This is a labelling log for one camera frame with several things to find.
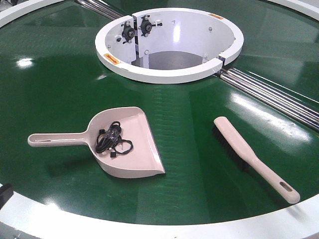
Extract black bearing mount right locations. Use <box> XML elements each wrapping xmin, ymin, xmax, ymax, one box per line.
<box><xmin>140</xmin><ymin>15</ymin><xmax>153</xmax><ymax>37</ymax></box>

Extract black usb cable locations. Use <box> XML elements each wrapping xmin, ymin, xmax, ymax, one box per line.
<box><xmin>95</xmin><ymin>120</ymin><xmax>134</xmax><ymax>158</ymax></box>

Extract white central ring housing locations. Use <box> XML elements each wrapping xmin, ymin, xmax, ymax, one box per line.
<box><xmin>95</xmin><ymin>7</ymin><xmax>244</xmax><ymax>84</ymax></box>

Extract pink hand brush black bristles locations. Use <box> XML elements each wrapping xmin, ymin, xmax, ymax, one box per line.
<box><xmin>213</xmin><ymin>116</ymin><xmax>300</xmax><ymax>204</ymax></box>

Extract white outer conveyor rim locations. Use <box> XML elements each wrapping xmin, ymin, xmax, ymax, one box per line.
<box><xmin>0</xmin><ymin>193</ymin><xmax>319</xmax><ymax>239</ymax></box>

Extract chrome roller bars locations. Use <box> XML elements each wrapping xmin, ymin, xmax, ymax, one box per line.
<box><xmin>75</xmin><ymin>0</ymin><xmax>124</xmax><ymax>20</ymax></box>
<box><xmin>215</xmin><ymin>68</ymin><xmax>319</xmax><ymax>131</ymax></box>

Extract orange warning sticker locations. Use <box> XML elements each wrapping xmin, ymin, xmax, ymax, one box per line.
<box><xmin>104</xmin><ymin>53</ymin><xmax>120</xmax><ymax>65</ymax></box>
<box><xmin>209</xmin><ymin>13</ymin><xmax>223</xmax><ymax>19</ymax></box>

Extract black bearing mount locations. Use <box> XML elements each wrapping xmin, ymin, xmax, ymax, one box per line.
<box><xmin>140</xmin><ymin>15</ymin><xmax>153</xmax><ymax>37</ymax></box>
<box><xmin>122</xmin><ymin>21</ymin><xmax>135</xmax><ymax>44</ymax></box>

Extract black bearing mount left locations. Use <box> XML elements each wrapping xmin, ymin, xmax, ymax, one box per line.
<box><xmin>122</xmin><ymin>21</ymin><xmax>135</xmax><ymax>44</ymax></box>

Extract chrome roller bars top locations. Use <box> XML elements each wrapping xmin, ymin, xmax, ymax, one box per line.
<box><xmin>75</xmin><ymin>0</ymin><xmax>124</xmax><ymax>20</ymax></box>

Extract orange warning sticker top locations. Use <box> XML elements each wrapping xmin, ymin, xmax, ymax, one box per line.
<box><xmin>209</xmin><ymin>13</ymin><xmax>223</xmax><ymax>19</ymax></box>

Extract orange warning sticker left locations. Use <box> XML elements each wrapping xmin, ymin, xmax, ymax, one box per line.
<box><xmin>104</xmin><ymin>53</ymin><xmax>120</xmax><ymax>65</ymax></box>

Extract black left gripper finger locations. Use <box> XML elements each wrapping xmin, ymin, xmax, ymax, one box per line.
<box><xmin>0</xmin><ymin>183</ymin><xmax>14</xmax><ymax>208</ymax></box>

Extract chrome roller bars right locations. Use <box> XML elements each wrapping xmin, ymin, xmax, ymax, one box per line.
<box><xmin>215</xmin><ymin>68</ymin><xmax>319</xmax><ymax>131</ymax></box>

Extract pink plastic dustpan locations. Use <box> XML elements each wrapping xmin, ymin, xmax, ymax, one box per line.
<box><xmin>27</xmin><ymin>107</ymin><xmax>165</xmax><ymax>178</ymax></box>

